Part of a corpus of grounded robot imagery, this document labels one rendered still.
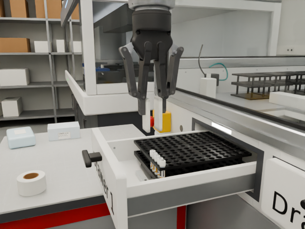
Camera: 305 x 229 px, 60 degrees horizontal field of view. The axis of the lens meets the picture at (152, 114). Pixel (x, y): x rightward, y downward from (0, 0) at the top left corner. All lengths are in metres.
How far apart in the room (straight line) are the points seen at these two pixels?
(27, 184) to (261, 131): 0.57
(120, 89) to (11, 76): 3.12
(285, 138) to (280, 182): 0.08
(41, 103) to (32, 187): 4.12
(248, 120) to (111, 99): 0.91
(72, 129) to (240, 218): 0.75
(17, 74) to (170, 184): 3.97
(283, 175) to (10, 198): 0.63
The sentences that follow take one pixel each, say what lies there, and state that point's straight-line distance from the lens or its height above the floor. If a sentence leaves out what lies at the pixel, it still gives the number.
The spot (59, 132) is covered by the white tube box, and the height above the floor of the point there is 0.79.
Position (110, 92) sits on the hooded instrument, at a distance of 1.37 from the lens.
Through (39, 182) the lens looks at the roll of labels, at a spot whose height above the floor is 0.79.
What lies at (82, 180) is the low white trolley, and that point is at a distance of 0.81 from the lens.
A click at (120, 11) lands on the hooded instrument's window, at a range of 1.40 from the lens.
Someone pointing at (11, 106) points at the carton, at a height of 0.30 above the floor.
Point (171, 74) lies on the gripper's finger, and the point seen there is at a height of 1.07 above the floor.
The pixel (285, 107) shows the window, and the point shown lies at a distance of 0.54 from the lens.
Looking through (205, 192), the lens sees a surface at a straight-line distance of 0.55.
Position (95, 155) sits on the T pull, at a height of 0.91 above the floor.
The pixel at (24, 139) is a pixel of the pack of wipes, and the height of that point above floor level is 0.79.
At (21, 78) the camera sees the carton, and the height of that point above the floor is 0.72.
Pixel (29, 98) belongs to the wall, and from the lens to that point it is 4.85.
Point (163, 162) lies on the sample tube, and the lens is 0.52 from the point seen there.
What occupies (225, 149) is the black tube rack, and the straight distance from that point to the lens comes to 0.64.
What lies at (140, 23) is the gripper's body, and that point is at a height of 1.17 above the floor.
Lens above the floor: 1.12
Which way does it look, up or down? 14 degrees down
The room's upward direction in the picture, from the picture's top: straight up
